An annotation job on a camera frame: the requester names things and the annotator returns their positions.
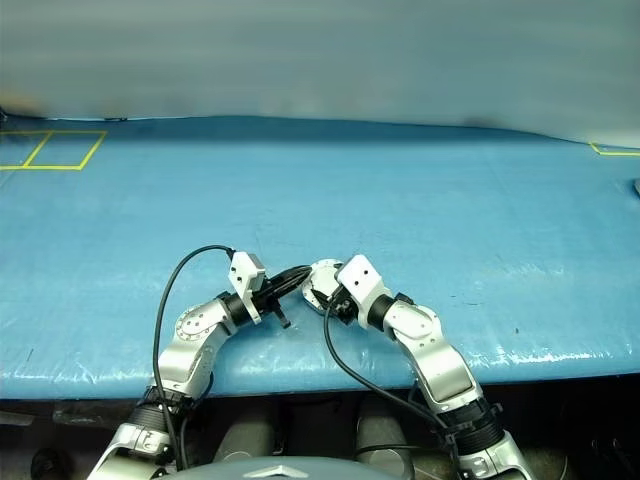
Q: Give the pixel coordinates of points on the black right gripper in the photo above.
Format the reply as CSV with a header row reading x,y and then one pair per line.
x,y
345,307

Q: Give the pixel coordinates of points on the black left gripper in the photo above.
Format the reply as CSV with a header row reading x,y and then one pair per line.
x,y
265,295

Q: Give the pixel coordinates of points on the round silver motor housing lid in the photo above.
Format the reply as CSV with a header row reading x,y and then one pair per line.
x,y
326,275

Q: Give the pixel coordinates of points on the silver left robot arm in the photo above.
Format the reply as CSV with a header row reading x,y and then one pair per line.
x,y
192,345

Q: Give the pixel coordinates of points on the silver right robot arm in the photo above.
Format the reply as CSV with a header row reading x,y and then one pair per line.
x,y
440,360

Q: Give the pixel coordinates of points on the grey rounded cylinder shape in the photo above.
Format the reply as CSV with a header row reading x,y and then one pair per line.
x,y
247,432
385,425

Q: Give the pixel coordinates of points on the blue plastic table cover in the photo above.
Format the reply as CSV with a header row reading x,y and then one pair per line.
x,y
450,225

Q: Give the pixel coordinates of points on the grey robot torso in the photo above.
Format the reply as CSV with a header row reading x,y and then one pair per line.
x,y
280,470

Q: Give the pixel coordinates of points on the dark round object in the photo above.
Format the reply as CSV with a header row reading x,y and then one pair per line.
x,y
50,465

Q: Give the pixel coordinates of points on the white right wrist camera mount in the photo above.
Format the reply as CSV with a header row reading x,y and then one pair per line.
x,y
362,285

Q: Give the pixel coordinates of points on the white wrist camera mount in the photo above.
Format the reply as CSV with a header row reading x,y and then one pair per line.
x,y
362,285
245,280

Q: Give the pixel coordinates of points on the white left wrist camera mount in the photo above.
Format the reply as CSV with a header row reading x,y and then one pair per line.
x,y
245,280

